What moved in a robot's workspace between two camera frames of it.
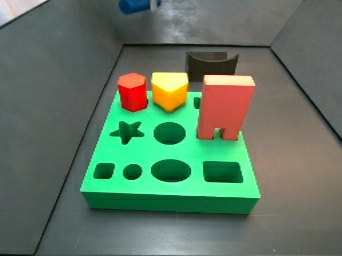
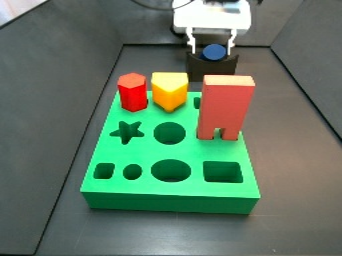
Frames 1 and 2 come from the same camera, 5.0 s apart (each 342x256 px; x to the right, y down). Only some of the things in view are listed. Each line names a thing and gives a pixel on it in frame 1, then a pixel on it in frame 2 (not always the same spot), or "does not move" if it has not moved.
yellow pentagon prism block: (170, 89) does not move
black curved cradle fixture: (209, 63) does not move
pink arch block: (226, 96) does not move
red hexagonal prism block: (133, 87) does not move
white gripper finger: (153, 5) -> (230, 41)
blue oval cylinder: (134, 6) -> (214, 51)
